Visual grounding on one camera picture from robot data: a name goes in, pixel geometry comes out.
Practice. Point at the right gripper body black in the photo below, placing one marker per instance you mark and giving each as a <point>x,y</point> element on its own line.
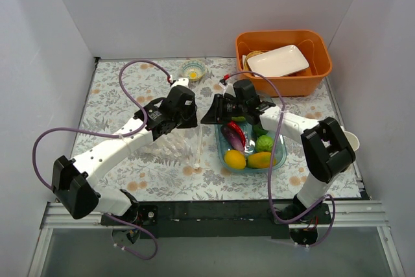
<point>219,108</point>

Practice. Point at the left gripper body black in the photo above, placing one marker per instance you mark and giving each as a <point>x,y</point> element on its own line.
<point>187,118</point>

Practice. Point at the green cabbage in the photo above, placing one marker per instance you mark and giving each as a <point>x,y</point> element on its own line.
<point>238,119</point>

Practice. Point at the clear zip top bag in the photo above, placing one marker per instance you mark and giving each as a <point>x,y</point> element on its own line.
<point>180,147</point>

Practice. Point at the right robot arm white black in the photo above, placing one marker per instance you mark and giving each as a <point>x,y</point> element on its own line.
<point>328,148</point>

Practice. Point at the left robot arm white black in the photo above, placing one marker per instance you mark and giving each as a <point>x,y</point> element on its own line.
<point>75,181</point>

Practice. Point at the red chili pepper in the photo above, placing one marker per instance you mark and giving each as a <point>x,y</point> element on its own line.
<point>239,131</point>

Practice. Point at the dark green lime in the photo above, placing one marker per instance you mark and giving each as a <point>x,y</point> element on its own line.
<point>259,130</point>

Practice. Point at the purple eggplant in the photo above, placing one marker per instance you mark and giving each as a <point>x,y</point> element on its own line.
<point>233,138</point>

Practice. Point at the clear blue plastic tray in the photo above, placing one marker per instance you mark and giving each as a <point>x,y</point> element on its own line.
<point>223,146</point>

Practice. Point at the small patterned bowl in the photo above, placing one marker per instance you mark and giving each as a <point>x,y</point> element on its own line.
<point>194,70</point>

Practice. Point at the light green bumpy fruit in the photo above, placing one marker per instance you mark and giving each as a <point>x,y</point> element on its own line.
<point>264,143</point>

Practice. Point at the yellow lemon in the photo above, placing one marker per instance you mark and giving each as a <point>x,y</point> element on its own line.
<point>235,159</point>

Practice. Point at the orange green mango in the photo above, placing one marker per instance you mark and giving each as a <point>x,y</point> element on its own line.
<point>260,160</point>

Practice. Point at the floral table mat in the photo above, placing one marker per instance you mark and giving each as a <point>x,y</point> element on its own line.
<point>150,177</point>

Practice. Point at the white rectangular plate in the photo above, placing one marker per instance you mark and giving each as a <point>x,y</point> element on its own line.
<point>285,61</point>

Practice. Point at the orange plastic bin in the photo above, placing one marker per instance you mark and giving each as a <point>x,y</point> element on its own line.
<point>309,42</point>

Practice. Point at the white cup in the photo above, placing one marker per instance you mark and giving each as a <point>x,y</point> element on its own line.
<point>352,140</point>

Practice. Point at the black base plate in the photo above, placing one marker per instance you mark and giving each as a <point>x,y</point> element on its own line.
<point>152,216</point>

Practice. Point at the aluminium frame rail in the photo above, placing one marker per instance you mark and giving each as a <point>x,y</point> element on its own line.
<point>348,213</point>

